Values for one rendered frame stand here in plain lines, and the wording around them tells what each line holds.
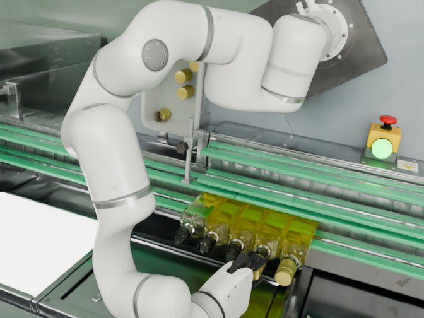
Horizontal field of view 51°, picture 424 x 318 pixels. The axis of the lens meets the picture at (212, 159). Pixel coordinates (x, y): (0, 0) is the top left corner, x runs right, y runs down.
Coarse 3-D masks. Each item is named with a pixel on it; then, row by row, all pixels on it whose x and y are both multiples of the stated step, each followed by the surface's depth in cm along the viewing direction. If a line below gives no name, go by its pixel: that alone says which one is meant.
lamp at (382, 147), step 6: (384, 138) 102; (372, 144) 103; (378, 144) 101; (384, 144) 100; (390, 144) 100; (372, 150) 102; (378, 150) 101; (384, 150) 100; (390, 150) 100; (378, 156) 102; (384, 156) 101
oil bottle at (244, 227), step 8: (248, 208) 104; (256, 208) 105; (264, 208) 105; (240, 216) 100; (248, 216) 101; (256, 216) 101; (264, 216) 103; (232, 224) 97; (240, 224) 97; (248, 224) 98; (256, 224) 98; (232, 232) 95; (240, 232) 95; (248, 232) 95; (248, 240) 94; (248, 248) 95
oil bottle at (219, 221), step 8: (224, 200) 107; (232, 200) 107; (216, 208) 103; (224, 208) 103; (232, 208) 104; (240, 208) 104; (208, 216) 99; (216, 216) 99; (224, 216) 100; (232, 216) 100; (208, 224) 97; (216, 224) 97; (224, 224) 97; (216, 232) 96; (224, 232) 96; (224, 240) 97
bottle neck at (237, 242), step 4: (232, 240) 94; (236, 240) 94; (240, 240) 94; (232, 244) 92; (236, 244) 92; (240, 244) 93; (228, 248) 91; (232, 248) 91; (236, 248) 92; (240, 248) 93; (224, 252) 91; (228, 252) 93; (232, 252) 90; (236, 252) 91; (224, 256) 91; (228, 256) 92; (232, 256) 92; (236, 256) 90; (228, 260) 91; (232, 260) 91
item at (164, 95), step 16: (176, 64) 122; (192, 80) 121; (144, 96) 120; (160, 96) 127; (176, 96) 125; (192, 96) 123; (144, 112) 122; (176, 112) 127; (192, 112) 125; (160, 128) 122; (176, 128) 122
